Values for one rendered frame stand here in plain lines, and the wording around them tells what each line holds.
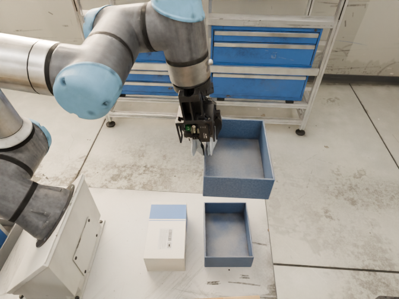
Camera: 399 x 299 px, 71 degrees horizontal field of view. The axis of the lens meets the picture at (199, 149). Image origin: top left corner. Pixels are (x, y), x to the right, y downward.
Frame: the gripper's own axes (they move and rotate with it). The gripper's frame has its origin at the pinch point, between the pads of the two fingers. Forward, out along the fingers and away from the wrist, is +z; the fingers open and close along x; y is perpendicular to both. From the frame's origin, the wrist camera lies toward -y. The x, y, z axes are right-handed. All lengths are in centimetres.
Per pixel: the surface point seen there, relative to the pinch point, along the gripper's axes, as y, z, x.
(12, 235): 7, 30, -68
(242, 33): -140, 30, 10
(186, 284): 16.1, 41.6, -9.9
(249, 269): 9.8, 44.2, 9.2
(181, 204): -6.5, 32.1, -12.8
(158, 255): 12.1, 31.5, -17.0
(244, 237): -0.8, 43.6, 7.9
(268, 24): -139, 26, 27
